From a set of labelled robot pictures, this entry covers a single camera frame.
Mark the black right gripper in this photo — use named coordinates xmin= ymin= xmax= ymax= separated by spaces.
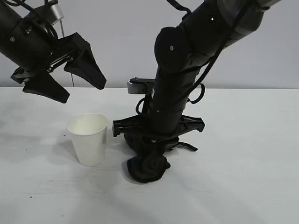
xmin=113 ymin=92 xmax=206 ymax=159

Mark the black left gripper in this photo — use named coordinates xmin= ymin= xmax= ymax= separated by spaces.
xmin=0 ymin=11 xmax=107 ymax=105

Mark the black cloth rag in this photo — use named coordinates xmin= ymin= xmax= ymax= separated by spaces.
xmin=121 ymin=134 xmax=199 ymax=184

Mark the white paper cup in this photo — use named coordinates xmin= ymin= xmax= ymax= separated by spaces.
xmin=66 ymin=112 xmax=109 ymax=167

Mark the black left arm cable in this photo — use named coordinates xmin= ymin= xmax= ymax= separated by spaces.
xmin=14 ymin=0 xmax=59 ymax=45

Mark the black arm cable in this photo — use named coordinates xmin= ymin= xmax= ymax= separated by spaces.
xmin=135 ymin=0 xmax=269 ymax=140
xmin=14 ymin=0 xmax=59 ymax=45

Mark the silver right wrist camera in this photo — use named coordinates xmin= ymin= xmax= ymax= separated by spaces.
xmin=127 ymin=77 xmax=156 ymax=95

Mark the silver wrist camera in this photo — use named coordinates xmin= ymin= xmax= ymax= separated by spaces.
xmin=43 ymin=3 xmax=64 ymax=25
xmin=127 ymin=77 xmax=156 ymax=95

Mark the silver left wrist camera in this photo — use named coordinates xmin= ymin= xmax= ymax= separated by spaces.
xmin=43 ymin=3 xmax=64 ymax=25

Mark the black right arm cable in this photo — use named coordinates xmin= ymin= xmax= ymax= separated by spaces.
xmin=135 ymin=0 xmax=269 ymax=140

